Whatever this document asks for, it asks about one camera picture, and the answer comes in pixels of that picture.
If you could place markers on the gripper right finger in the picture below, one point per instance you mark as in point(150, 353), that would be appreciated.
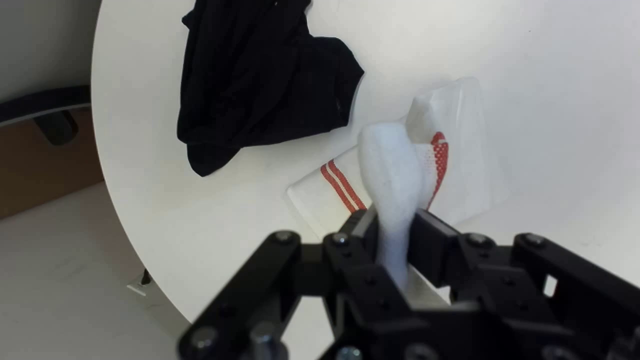
point(530, 280)

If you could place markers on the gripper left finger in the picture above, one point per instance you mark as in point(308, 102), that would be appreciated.
point(280, 280)

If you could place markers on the red and white towel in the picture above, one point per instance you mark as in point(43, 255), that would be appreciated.
point(390, 175)

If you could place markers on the black cloth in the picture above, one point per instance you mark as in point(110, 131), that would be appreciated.
point(260, 80)

